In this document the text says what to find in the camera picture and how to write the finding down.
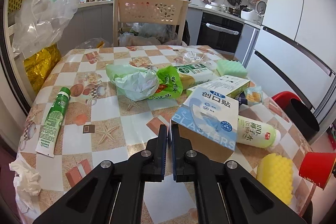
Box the green coconut water bottle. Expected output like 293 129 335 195
236 115 281 148

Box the blue plasters box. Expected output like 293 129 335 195
171 86 239 162

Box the red paper cup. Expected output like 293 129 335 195
298 152 335 190

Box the white green glove box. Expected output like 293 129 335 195
186 75 250 98

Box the light green plastic bag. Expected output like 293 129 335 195
105 64 159 101

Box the green snack bag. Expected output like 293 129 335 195
147 65 183 100

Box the green sponge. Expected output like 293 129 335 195
217 60 247 79

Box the black trash bin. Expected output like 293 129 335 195
285 98 319 141

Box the yellow sponge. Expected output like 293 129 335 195
256 153 293 205

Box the green toothpaste tube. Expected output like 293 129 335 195
35 87 71 158

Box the crumpled white tissue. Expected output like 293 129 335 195
9 155 41 213

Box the small snack packet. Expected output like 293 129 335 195
238 86 264 106

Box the green label juice bottle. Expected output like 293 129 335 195
175 64 217 90

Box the clear plastic wrapper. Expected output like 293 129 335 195
181 51 210 65

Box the gold foil bag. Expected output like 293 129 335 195
23 43 62 94

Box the white refrigerator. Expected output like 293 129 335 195
247 0 335 122

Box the black built-in oven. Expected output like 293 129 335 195
197 12 244 53

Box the white rice cooker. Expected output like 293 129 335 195
240 1 266 25

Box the beige plastic chair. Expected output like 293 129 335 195
112 0 189 47

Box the clear plastic bag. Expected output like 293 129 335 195
12 0 80 57

